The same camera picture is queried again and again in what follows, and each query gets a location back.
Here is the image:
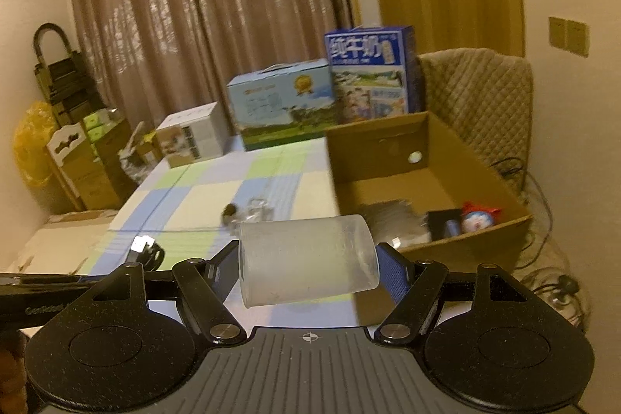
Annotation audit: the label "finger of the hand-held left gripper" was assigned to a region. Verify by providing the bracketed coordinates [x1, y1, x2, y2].
[0, 272, 96, 287]

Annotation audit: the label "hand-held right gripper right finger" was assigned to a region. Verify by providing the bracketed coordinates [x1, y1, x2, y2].
[376, 242, 532, 347]

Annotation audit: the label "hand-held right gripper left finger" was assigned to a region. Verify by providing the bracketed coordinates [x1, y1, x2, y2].
[92, 241, 248, 345]

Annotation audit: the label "dark plastic bag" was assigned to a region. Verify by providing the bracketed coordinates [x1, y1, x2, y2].
[361, 199, 432, 251]

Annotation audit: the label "frosted plastic cup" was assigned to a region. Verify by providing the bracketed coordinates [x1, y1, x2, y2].
[238, 215, 380, 309]

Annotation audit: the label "large cardboard box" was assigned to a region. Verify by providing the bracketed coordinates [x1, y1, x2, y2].
[324, 111, 533, 328]

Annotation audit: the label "person's left hand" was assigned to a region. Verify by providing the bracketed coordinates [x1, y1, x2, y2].
[0, 331, 28, 405]

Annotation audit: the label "flat cardboard sheet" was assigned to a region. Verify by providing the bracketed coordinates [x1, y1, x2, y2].
[10, 209, 118, 275]

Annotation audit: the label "small black box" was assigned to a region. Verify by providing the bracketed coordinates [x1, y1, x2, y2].
[427, 209, 463, 243]

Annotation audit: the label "clear plastic box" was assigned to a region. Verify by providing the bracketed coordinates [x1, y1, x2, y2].
[243, 198, 275, 225]

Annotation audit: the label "checkered tablecloth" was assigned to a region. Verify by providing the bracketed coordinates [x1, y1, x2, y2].
[78, 135, 370, 333]

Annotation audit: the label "white power adapter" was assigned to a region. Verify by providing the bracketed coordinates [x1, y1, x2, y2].
[130, 236, 167, 270]

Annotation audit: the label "white printed box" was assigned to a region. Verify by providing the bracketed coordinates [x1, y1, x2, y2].
[155, 102, 232, 169]

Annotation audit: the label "yellow plastic bag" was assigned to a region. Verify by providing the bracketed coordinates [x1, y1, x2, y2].
[14, 101, 60, 188]

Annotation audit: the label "crumpled white plastic bag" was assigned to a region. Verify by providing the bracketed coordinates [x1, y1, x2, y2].
[119, 123, 158, 183]

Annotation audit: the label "small green box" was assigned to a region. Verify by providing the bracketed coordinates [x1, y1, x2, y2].
[82, 113, 117, 139]

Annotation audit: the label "light blue milk carton box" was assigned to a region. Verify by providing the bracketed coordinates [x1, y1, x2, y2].
[227, 59, 338, 152]

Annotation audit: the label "chair with quilted cover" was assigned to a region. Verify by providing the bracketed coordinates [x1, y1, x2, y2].
[420, 48, 534, 201]

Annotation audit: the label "black folding cart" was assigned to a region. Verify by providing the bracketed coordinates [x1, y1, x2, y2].
[33, 23, 98, 130]

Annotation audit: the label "brown curtain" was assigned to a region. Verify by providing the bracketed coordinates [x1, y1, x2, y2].
[68, 0, 357, 144]

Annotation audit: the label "floor cables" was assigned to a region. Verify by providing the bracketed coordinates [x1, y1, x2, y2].
[490, 157, 585, 325]

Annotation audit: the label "wall switch plate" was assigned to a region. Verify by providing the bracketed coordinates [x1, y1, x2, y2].
[548, 16, 591, 57]

